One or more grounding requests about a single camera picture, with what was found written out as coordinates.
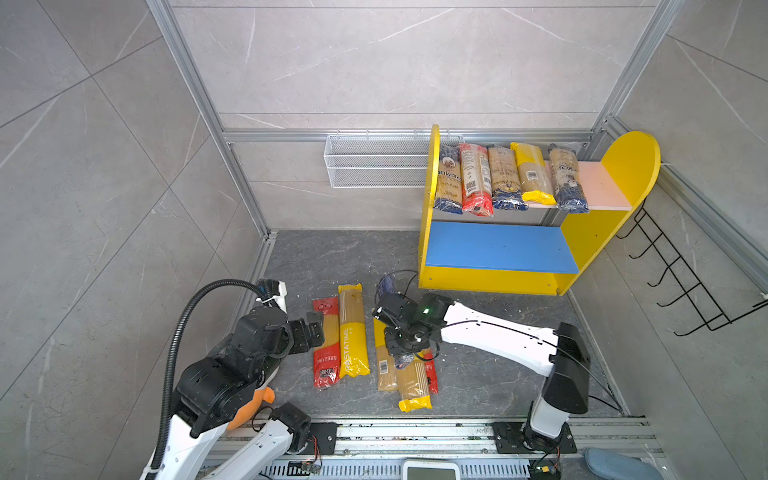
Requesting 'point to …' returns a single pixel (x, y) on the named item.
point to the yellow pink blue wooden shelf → (539, 255)
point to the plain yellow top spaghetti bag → (386, 369)
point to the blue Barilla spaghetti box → (386, 284)
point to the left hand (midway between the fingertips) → (304, 311)
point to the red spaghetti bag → (327, 359)
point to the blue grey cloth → (608, 464)
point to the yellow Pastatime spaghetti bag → (412, 376)
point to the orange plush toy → (249, 411)
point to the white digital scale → (431, 470)
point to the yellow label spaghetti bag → (354, 359)
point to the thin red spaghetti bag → (431, 371)
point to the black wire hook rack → (711, 314)
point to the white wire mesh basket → (374, 161)
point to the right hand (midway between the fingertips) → (393, 346)
